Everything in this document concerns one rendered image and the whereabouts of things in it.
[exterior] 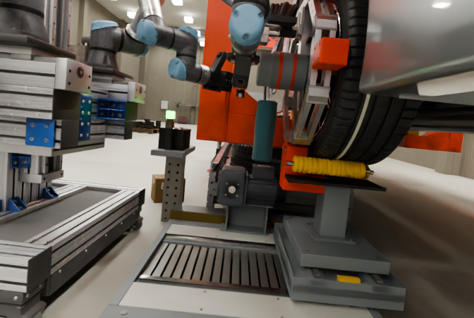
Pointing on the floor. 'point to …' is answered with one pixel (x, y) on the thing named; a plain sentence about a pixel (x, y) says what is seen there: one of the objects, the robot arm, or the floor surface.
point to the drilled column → (172, 185)
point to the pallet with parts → (147, 126)
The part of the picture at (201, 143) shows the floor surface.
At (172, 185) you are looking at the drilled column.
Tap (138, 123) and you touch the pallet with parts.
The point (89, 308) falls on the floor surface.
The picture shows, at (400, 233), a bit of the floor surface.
